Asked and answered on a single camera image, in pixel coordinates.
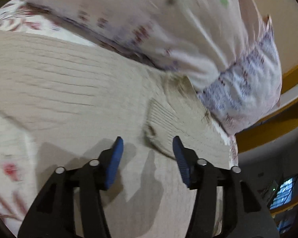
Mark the pink lavender print pillow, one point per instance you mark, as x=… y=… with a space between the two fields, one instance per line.
x=225 y=47

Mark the wooden bed frame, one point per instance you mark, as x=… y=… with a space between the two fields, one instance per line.
x=282 y=119

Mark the glowing blue monitor screen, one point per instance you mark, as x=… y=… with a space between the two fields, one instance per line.
x=284 y=194

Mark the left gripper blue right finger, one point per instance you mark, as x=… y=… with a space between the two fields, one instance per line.
x=244 y=212

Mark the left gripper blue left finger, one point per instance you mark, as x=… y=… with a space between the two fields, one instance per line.
x=52 y=212

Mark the floral white bedspread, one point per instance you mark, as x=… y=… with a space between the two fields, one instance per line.
x=12 y=168

